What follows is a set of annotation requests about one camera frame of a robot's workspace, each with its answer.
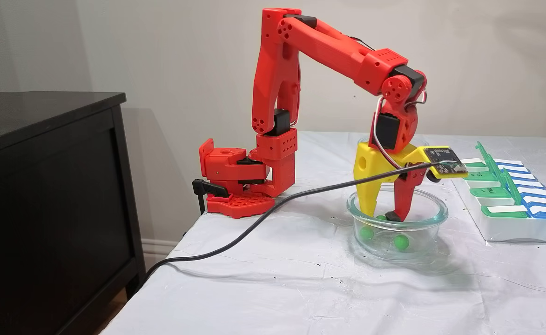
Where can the black wooden cabinet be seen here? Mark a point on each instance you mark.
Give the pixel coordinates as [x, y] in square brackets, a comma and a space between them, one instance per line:
[44, 209]

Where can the black table clamp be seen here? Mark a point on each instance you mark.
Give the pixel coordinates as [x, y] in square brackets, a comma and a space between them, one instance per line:
[207, 187]

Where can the large clear glass bowl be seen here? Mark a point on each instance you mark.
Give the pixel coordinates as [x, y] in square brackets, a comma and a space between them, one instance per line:
[431, 232]

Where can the small clear glass bowl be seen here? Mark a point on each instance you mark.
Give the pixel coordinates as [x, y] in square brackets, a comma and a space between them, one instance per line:
[421, 139]

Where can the camera board on yellow mount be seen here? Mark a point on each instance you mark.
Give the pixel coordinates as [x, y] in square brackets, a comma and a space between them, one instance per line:
[445, 162]

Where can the white tablecloth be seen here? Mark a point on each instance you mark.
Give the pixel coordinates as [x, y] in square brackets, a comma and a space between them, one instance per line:
[277, 288]

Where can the weekly pill organizer box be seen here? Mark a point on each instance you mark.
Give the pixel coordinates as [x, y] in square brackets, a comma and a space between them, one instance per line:
[505, 228]

